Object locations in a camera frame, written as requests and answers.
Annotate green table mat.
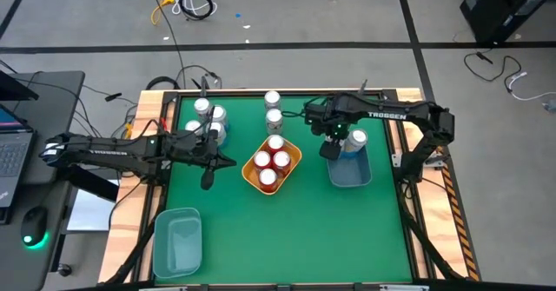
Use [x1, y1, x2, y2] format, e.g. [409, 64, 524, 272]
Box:
[154, 94, 414, 285]

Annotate red soda cans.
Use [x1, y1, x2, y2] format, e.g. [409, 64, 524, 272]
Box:
[272, 150, 293, 178]

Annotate grey laptop computer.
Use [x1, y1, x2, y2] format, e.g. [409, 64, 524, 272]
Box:
[0, 103, 36, 225]

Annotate red soda can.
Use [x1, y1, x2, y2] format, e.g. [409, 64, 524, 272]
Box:
[266, 134, 286, 155]
[253, 149, 273, 173]

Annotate black aluminium table frame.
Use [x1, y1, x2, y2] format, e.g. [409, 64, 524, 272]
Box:
[103, 89, 479, 291]

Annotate thin black cable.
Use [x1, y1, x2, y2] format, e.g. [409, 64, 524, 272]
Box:
[175, 63, 223, 90]

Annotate thick black cable loop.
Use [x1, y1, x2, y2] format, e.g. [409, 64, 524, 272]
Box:
[145, 76, 182, 91]

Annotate white cable with plug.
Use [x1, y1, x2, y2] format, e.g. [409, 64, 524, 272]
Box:
[506, 71, 556, 103]

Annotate long black floor cable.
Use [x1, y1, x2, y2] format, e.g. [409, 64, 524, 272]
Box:
[145, 0, 188, 90]

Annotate light teal plastic bin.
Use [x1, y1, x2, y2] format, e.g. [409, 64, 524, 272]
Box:
[151, 207, 204, 281]

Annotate blue grey plastic bin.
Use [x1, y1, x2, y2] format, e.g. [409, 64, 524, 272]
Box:
[326, 145, 374, 188]

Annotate yellow black hazard tape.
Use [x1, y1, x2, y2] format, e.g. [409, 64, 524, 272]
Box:
[442, 169, 481, 282]

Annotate dark grey side desk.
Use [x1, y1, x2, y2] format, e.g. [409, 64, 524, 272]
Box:
[0, 70, 87, 291]

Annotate black monitor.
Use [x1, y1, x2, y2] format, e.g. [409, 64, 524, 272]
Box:
[0, 70, 40, 103]

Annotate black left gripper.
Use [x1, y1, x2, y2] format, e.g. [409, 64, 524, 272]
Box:
[170, 129, 238, 171]

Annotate black equipment case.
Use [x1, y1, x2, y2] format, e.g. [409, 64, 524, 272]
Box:
[451, 0, 556, 45]

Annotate black cable with plug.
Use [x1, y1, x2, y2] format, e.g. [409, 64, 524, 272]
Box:
[463, 50, 522, 93]

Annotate black coiled cable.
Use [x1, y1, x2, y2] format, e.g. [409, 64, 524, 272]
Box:
[177, 0, 217, 22]

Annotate yellow extension cable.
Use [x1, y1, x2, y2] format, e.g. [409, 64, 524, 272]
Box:
[150, 0, 175, 26]

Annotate yellow plastic bin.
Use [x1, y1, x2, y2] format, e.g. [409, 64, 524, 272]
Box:
[241, 134, 303, 195]

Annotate black computer mouse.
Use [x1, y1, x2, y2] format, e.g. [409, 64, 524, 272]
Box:
[20, 206, 50, 249]

